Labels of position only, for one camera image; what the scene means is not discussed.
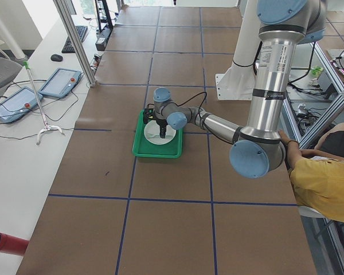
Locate black keyboard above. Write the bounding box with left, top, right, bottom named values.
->
left=61, top=25, right=88, bottom=54

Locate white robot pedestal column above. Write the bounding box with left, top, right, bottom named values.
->
left=216, top=0, right=261, bottom=100

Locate white round plate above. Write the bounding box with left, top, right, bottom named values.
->
left=144, top=120, right=176, bottom=145

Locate aluminium frame post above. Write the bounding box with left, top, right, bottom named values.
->
left=53, top=0, right=96, bottom=87

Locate blue teach pendant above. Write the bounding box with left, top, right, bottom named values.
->
left=38, top=68, right=81, bottom=99
left=0, top=87, right=37, bottom=123

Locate black computer mouse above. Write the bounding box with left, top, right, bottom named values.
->
left=50, top=54, right=63, bottom=62

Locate red cylinder tube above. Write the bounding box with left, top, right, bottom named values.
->
left=0, top=233, right=29, bottom=256

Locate blue teach pendant near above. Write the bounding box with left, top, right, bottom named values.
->
left=0, top=87, right=37, bottom=123

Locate person's hand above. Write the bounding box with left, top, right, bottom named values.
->
left=278, top=129, right=299, bottom=147

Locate blue teach pendant far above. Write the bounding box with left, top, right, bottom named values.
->
left=38, top=68, right=81, bottom=99

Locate pale green plastic fork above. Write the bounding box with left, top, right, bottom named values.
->
left=146, top=133, right=159, bottom=139

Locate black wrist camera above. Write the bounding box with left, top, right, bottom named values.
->
left=143, top=108, right=155, bottom=124

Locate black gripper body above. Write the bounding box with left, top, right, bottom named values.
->
left=155, top=118, right=168, bottom=127

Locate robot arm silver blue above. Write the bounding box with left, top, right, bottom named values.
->
left=153, top=1, right=327, bottom=178

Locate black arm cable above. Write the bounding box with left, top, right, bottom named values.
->
left=176, top=91, right=236, bottom=144

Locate person in yellow shirt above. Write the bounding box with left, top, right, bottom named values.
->
left=287, top=123, right=344, bottom=222

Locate green plastic tray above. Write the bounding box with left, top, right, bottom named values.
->
left=132, top=110, right=183, bottom=159

